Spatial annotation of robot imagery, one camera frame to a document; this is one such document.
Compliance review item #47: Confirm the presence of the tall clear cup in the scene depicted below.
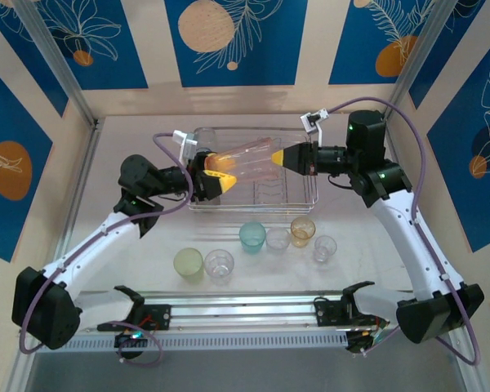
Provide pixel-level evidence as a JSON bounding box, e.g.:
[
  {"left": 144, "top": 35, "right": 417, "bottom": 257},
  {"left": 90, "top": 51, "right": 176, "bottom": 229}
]
[{"left": 194, "top": 127, "right": 217, "bottom": 152}]

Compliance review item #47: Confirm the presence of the pink translucent cup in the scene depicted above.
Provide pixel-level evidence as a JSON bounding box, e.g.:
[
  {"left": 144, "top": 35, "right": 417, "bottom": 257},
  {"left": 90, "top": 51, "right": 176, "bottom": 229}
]
[{"left": 206, "top": 136, "right": 282, "bottom": 184}]

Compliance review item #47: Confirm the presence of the teal translucent cup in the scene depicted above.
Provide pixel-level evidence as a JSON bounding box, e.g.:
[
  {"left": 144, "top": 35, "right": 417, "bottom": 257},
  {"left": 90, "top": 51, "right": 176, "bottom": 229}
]
[{"left": 238, "top": 222, "right": 267, "bottom": 256}]

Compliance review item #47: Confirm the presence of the orange translucent cup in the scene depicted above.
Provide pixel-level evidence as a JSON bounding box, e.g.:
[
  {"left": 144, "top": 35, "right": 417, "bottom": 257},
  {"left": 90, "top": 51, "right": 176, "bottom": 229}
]
[{"left": 290, "top": 216, "right": 316, "bottom": 248}]

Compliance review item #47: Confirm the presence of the clear ribbed cup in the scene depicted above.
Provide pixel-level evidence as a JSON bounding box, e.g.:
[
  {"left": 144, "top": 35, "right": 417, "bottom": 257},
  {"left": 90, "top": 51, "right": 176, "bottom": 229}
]
[{"left": 203, "top": 248, "right": 235, "bottom": 286}]

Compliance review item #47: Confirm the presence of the green translucent cup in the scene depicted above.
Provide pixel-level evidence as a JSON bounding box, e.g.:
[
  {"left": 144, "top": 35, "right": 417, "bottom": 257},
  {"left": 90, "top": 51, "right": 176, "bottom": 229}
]
[{"left": 173, "top": 247, "right": 205, "bottom": 285}]

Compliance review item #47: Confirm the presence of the small clear faceted cup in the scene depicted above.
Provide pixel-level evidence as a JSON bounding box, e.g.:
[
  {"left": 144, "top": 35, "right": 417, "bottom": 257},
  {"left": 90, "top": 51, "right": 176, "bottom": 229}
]
[{"left": 313, "top": 235, "right": 338, "bottom": 265}]

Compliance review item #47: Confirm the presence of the small electronics board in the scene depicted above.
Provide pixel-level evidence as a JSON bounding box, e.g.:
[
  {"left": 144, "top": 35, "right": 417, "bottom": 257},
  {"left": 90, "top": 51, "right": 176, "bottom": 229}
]
[
  {"left": 114, "top": 331, "right": 148, "bottom": 360},
  {"left": 345, "top": 316, "right": 391, "bottom": 354}
]

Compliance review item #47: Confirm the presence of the chrome wire dish rack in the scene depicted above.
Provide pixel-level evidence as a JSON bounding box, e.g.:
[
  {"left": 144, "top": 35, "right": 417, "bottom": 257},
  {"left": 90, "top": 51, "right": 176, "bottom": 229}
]
[{"left": 187, "top": 127, "right": 319, "bottom": 214}]

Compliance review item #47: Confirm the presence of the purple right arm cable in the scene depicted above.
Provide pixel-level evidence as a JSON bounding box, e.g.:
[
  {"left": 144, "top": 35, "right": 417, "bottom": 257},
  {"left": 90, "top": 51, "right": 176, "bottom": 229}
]
[{"left": 327, "top": 96, "right": 482, "bottom": 367}]

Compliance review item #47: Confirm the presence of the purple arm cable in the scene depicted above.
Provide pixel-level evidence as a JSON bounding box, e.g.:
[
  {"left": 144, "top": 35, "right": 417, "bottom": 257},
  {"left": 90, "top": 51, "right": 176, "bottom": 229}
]
[
  {"left": 18, "top": 131, "right": 195, "bottom": 367},
  {"left": 327, "top": 96, "right": 482, "bottom": 367}
]

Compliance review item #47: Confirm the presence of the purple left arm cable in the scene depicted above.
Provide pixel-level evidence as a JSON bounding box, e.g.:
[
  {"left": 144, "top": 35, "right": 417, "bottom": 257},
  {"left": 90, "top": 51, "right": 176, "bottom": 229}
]
[{"left": 18, "top": 131, "right": 195, "bottom": 367}]

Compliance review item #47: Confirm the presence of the aluminium frame post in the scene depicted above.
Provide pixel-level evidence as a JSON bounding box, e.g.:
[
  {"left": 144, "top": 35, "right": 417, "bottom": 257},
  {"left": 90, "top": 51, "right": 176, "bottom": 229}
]
[
  {"left": 12, "top": 0, "right": 101, "bottom": 131},
  {"left": 380, "top": 0, "right": 461, "bottom": 123}
]

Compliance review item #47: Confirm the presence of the blue floral wall panel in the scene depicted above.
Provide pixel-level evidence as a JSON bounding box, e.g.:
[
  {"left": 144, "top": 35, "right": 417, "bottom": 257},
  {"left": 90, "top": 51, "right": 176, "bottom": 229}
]
[
  {"left": 164, "top": 0, "right": 310, "bottom": 88},
  {"left": 426, "top": 38, "right": 490, "bottom": 253},
  {"left": 34, "top": 0, "right": 149, "bottom": 91},
  {"left": 408, "top": 0, "right": 488, "bottom": 110},
  {"left": 0, "top": 59, "right": 54, "bottom": 263},
  {"left": 328, "top": 0, "right": 439, "bottom": 86},
  {"left": 0, "top": 7, "right": 69, "bottom": 118}
]

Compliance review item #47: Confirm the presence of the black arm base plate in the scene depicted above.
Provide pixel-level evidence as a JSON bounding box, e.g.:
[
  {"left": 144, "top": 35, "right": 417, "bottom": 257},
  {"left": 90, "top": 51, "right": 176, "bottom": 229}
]
[
  {"left": 313, "top": 300, "right": 352, "bottom": 327},
  {"left": 96, "top": 304, "right": 172, "bottom": 332}
]

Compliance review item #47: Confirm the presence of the grey slotted cable duct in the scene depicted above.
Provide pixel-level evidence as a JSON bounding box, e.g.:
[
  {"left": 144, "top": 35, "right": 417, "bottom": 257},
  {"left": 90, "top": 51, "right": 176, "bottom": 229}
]
[{"left": 35, "top": 331, "right": 350, "bottom": 353}]

